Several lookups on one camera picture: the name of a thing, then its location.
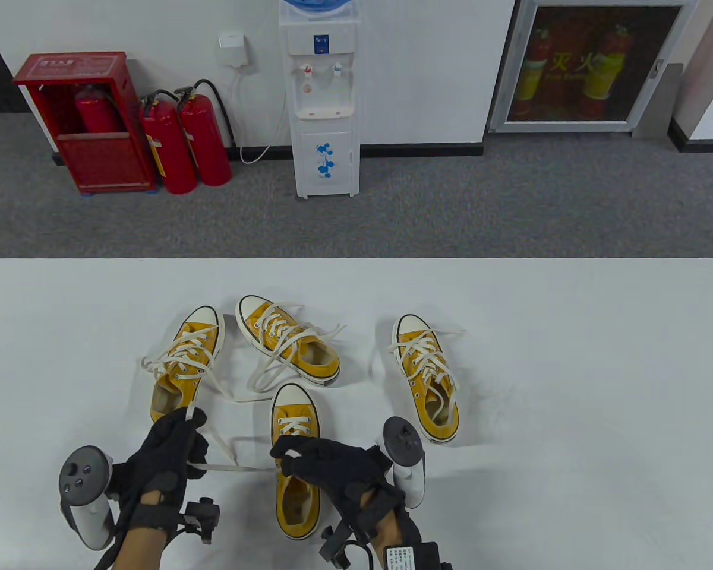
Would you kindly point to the person's left hand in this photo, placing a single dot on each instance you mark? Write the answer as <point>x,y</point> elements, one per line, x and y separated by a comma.
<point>160,457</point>

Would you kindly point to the person's right hand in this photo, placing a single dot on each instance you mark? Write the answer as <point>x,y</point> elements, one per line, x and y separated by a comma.
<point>338,469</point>

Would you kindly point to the white shoe lace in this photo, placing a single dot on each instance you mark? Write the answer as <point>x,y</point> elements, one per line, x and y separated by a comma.
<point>276,328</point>
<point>237,468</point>
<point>148,365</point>
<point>422,347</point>

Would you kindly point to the yellow canvas shoe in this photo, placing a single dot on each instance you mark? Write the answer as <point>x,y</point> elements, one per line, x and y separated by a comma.
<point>251,306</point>
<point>205,317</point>
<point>409,325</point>
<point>297,395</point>

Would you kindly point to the person's left forearm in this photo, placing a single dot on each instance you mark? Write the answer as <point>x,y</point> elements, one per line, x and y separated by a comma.
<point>139,549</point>

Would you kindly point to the person's right forearm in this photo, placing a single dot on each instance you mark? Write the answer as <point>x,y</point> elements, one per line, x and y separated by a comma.
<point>386,531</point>

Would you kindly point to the black white handheld controller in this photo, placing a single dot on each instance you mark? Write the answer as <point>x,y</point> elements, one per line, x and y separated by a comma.
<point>403,442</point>
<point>83,475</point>

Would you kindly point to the black box with white label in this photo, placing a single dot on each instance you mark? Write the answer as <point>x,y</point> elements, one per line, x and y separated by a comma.
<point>404,558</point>

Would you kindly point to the red extinguisher cabinet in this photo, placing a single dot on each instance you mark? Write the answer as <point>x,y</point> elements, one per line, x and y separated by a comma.
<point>104,163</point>

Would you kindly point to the white water dispenser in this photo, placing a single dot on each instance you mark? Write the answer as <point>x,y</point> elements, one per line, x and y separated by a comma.
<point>324,119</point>

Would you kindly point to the red yellow fire extinguisher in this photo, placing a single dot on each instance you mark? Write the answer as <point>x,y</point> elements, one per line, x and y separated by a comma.
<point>606,77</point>
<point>532,77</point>

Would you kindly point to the blue water bottle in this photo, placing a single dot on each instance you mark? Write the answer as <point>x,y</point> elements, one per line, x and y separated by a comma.
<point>315,6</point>

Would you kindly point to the glass door fire cabinet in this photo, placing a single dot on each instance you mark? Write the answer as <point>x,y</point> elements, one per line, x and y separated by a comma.
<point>594,65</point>

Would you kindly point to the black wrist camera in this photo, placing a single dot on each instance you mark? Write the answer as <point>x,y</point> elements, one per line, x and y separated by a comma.
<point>336,543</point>
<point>205,516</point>

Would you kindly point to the white wall box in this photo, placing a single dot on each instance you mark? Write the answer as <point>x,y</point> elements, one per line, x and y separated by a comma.
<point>233,50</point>

